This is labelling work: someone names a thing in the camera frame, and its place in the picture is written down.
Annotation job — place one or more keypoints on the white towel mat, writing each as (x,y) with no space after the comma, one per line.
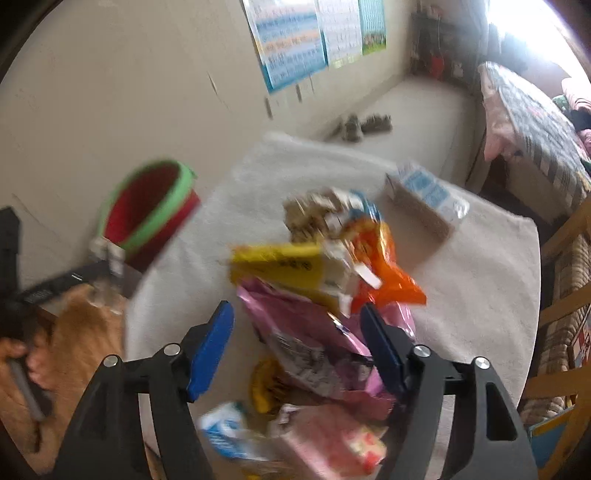
(482,282)

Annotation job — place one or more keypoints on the yellow snack packet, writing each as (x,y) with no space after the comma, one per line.
(269,387)

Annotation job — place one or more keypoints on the red bucket green rim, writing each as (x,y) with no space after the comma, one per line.
(147,208)

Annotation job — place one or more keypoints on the newspaper ball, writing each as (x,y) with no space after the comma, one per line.
(319,215)

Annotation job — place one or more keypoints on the middle white wall poster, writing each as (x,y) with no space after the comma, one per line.
(341,27)

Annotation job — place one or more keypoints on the grey shoe left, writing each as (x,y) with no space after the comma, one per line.
(349,129)

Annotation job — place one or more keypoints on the left blue wall poster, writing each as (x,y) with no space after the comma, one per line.
(288,39)

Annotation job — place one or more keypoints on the green wall poster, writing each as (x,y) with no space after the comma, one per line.
(373,26)

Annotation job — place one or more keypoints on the bed with plaid quilt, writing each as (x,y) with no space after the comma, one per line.
(524,125)

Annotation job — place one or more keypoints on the grey shoe right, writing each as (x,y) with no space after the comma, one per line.
(377,124)

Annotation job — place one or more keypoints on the orange snack bag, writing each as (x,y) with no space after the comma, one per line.
(371,243)

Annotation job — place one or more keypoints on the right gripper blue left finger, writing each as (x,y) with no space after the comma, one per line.
(104,437)

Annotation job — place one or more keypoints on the left hand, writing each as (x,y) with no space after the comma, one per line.
(37,355)

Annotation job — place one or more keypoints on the grey shoe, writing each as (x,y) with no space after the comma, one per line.
(377,124)
(349,129)

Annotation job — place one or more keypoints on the red bucket on shelf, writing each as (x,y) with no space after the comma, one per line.
(436,66)

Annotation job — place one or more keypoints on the pink foil wrapper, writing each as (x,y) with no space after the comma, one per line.
(324,354)

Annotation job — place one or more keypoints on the dark blue snack wrapper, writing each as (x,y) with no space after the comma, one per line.
(225,427)

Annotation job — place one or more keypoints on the white blue milk carton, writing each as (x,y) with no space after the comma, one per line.
(429,199)

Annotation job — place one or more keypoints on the yellow white box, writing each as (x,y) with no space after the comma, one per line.
(323,272)

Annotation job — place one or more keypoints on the wooden chair frame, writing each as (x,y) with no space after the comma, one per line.
(555,404)

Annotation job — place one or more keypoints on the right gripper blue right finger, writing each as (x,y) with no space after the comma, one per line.
(487,440)

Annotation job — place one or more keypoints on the pink white snack box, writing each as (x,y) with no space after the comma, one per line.
(326,442)

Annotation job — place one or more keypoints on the dark metal shelf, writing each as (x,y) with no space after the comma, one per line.
(459,44)

